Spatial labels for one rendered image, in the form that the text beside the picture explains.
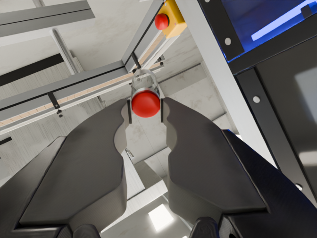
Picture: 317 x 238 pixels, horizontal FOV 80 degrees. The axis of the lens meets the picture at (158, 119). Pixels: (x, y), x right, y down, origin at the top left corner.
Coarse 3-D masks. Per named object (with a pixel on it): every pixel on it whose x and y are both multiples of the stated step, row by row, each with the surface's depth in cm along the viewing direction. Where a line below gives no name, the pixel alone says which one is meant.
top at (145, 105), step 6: (144, 90) 13; (138, 96) 13; (144, 96) 13; (150, 96) 13; (156, 96) 13; (132, 102) 13; (138, 102) 13; (144, 102) 13; (150, 102) 13; (156, 102) 13; (132, 108) 13; (138, 108) 13; (144, 108) 13; (150, 108) 13; (156, 108) 13; (138, 114) 13; (144, 114) 13; (150, 114) 13
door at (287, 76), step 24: (312, 48) 31; (240, 72) 43; (264, 72) 39; (288, 72) 35; (312, 72) 32; (288, 96) 37; (312, 96) 34; (288, 120) 39; (312, 120) 35; (312, 144) 37; (312, 168) 39
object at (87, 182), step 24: (96, 120) 9; (120, 120) 9; (72, 144) 8; (96, 144) 8; (120, 144) 9; (72, 168) 7; (96, 168) 7; (120, 168) 7; (48, 192) 6; (72, 192) 6; (96, 192) 6; (120, 192) 6; (24, 216) 5; (48, 216) 5; (72, 216) 5; (96, 216) 6; (120, 216) 7
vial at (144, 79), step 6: (138, 72) 16; (144, 72) 15; (150, 72) 16; (132, 78) 16; (138, 78) 15; (144, 78) 14; (150, 78) 14; (156, 78) 16; (132, 84) 15; (138, 84) 14; (144, 84) 14; (150, 84) 14; (156, 84) 14; (132, 90) 14; (138, 90) 13; (150, 90) 13; (156, 90) 14; (132, 96) 13
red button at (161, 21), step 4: (156, 16) 51; (160, 16) 50; (164, 16) 50; (156, 20) 51; (160, 20) 50; (164, 20) 50; (156, 24) 52; (160, 24) 51; (164, 24) 50; (160, 28) 52; (164, 28) 52
